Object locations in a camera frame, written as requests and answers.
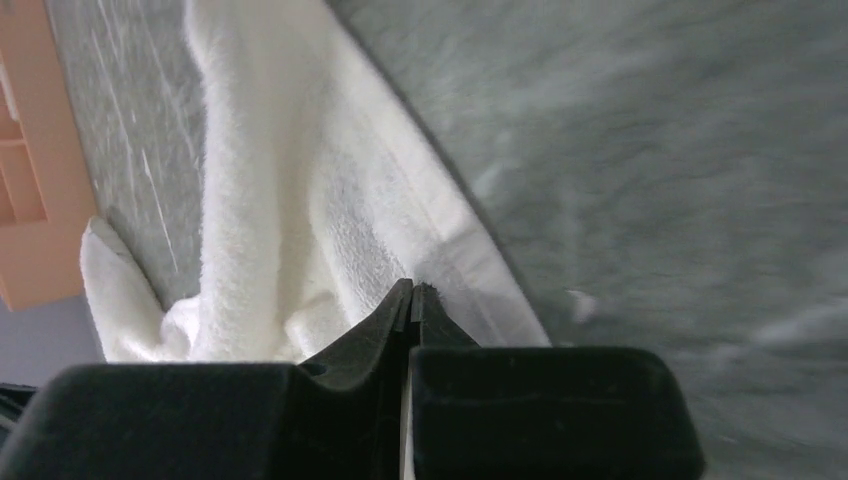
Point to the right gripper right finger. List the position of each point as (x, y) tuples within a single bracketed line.
[(542, 413)]

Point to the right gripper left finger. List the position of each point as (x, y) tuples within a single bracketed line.
[(337, 415)]

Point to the cream white towel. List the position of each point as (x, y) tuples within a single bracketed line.
[(320, 192)]

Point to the orange plastic file organizer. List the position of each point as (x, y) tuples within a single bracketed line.
[(46, 194)]

